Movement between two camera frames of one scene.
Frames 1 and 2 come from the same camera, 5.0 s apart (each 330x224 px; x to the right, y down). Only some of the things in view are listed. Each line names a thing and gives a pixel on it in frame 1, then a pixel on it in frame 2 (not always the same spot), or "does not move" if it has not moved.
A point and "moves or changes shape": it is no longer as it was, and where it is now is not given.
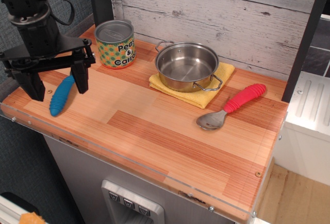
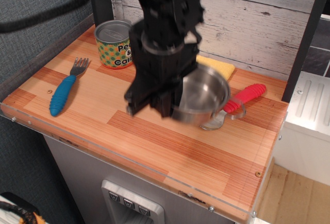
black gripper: x=45 y=48 -> x=162 y=52
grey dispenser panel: x=125 y=205 does not move
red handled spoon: x=211 y=120 does not move
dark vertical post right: x=306 y=41 does not move
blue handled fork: x=60 y=95 does not move
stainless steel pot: x=186 y=66 moves or changes shape
